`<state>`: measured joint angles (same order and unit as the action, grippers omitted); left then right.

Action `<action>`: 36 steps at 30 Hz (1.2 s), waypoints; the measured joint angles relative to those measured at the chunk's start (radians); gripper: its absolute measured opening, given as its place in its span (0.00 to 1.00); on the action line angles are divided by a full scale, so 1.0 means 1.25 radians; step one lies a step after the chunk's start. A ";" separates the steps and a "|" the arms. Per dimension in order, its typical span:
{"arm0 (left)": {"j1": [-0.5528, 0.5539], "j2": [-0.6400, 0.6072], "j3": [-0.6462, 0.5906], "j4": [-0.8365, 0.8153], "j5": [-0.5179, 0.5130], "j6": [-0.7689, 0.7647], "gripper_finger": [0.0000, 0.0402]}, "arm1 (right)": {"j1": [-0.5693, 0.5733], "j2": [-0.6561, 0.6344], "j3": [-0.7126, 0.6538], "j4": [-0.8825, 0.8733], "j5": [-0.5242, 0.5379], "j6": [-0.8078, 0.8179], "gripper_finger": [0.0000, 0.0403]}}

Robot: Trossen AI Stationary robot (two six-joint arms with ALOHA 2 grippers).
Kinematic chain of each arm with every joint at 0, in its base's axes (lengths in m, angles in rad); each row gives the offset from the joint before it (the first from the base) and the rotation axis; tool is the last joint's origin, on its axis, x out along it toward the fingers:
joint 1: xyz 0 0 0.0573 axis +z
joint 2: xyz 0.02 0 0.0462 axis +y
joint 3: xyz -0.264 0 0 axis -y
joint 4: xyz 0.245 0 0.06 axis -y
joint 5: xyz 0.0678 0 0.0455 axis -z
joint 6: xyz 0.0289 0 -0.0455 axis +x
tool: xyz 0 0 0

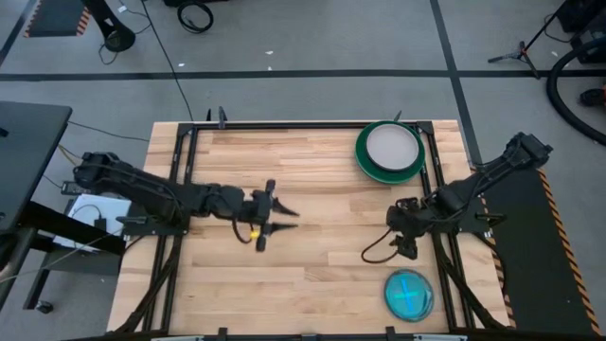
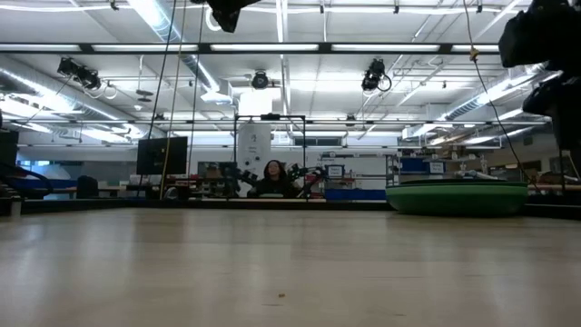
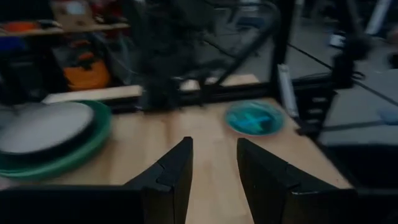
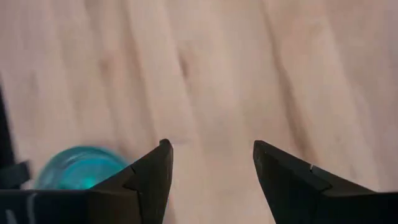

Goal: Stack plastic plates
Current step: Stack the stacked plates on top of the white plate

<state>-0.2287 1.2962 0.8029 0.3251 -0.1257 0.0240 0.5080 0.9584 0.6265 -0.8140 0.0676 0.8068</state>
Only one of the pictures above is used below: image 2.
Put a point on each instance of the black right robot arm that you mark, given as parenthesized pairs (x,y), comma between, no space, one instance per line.
(554,36)

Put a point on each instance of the person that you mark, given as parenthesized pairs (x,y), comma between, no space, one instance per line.
(273,181)

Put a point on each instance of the blue storage bins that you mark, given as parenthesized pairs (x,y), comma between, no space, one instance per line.
(354,194)

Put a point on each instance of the black monitor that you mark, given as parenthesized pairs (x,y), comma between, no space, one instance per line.
(161,155)

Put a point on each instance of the teal green plastic plate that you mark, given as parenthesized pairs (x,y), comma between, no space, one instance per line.
(456,202)

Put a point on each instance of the black office chair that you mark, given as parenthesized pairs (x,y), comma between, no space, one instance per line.
(87,187)

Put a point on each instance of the black curved tube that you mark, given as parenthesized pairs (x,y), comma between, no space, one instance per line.
(38,177)

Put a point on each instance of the background robot rig frame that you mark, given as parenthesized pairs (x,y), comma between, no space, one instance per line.
(269,117)

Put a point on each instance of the round black ceiling camera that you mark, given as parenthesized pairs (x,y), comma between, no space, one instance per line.
(260,80)

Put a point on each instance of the black aluminium rig frame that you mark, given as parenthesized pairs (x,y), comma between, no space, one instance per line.
(136,205)

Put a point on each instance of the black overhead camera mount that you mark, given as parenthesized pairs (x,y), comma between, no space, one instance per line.
(229,11)

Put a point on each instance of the black ceiling camera cluster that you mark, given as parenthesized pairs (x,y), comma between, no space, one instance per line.
(79,72)

